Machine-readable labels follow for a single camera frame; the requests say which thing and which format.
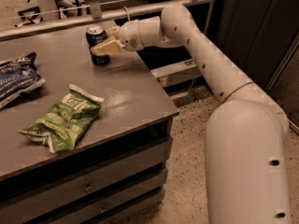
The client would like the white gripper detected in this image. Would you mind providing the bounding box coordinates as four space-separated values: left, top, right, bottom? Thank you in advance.
91 20 144 56

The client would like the blue pepsi can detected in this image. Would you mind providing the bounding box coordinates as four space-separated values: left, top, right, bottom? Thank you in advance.
86 24 110 66

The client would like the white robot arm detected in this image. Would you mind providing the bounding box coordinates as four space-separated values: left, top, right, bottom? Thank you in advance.
92 3 292 224

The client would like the grey metal railing beam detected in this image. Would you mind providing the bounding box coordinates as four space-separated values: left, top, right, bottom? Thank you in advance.
0 0 213 43

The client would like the blue chip bag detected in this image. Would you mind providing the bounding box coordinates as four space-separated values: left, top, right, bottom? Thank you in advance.
0 52 45 108

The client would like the green chip bag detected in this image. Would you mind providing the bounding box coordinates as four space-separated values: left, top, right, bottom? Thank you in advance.
18 84 104 153

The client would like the grey wooden drawer cabinet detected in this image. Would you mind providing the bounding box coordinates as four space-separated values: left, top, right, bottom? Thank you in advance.
0 119 174 224

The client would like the white cable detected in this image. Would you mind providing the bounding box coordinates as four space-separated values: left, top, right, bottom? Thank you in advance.
122 6 132 22

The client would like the grey metal bracket beam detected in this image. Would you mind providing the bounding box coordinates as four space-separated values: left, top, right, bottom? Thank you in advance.
151 59 201 88

